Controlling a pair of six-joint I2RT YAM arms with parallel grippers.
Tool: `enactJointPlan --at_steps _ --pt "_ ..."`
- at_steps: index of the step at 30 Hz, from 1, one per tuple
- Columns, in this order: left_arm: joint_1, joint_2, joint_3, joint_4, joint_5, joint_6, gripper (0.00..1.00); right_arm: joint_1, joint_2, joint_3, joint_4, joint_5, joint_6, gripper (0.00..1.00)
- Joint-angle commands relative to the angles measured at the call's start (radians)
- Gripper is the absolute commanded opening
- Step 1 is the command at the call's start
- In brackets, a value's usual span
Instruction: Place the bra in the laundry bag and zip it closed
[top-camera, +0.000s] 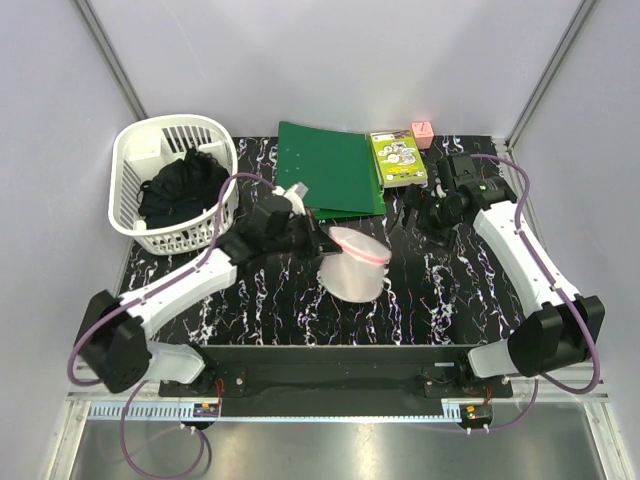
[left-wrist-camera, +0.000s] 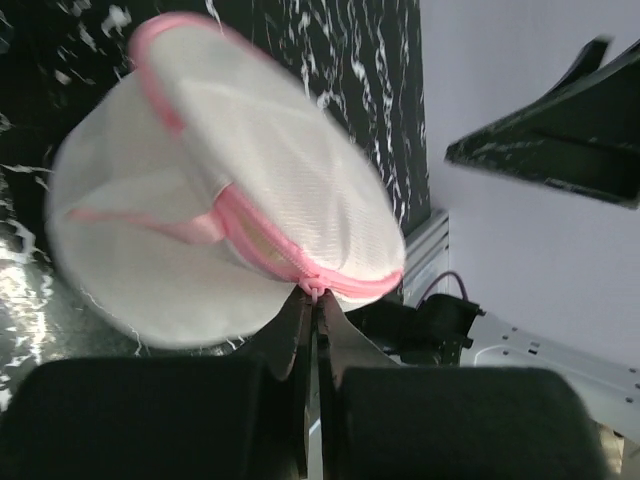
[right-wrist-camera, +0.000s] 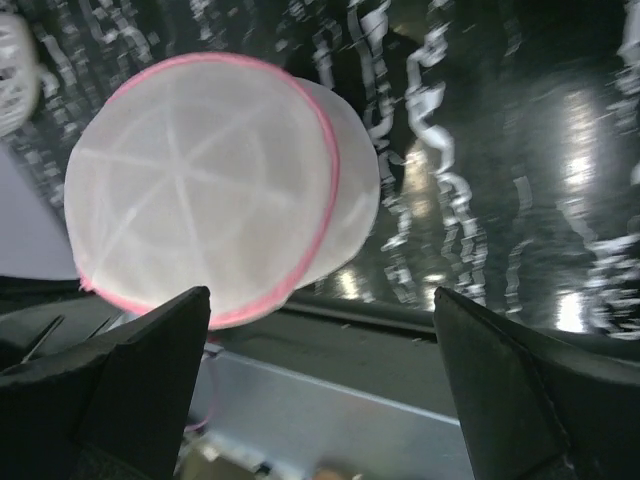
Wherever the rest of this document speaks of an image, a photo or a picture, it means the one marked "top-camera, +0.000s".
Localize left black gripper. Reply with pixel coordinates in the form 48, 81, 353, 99
267, 209, 343, 263

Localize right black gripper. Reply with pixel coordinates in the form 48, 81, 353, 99
386, 183, 464, 255

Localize white mesh laundry bag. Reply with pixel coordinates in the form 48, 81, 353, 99
318, 226, 392, 303

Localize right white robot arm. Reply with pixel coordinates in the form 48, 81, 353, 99
403, 153, 605, 397

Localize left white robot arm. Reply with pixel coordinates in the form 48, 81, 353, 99
73, 196, 342, 396

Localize white plastic laundry basket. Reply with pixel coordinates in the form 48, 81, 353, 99
108, 114, 239, 255

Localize green book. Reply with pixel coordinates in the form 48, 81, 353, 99
369, 130, 428, 189

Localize green folder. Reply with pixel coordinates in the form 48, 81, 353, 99
276, 121, 386, 220

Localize pink small box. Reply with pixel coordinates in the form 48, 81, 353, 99
411, 121, 435, 149

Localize black clothes in basket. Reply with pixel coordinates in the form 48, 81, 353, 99
138, 148, 230, 230

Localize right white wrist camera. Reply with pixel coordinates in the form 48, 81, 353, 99
432, 176, 447, 199

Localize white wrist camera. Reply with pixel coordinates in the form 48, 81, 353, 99
432, 176, 447, 199
272, 182, 308, 216

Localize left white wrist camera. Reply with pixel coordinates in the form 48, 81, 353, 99
272, 182, 308, 216

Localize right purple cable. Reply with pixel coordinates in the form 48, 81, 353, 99
469, 153, 601, 436

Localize purple cable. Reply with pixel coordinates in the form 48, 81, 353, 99
67, 172, 281, 476
469, 153, 601, 436

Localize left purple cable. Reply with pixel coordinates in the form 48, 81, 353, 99
67, 172, 281, 476

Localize black mounting base plate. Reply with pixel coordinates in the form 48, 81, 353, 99
157, 344, 516, 419

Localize white cable duct rail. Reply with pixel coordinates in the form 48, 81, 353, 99
88, 401, 221, 422

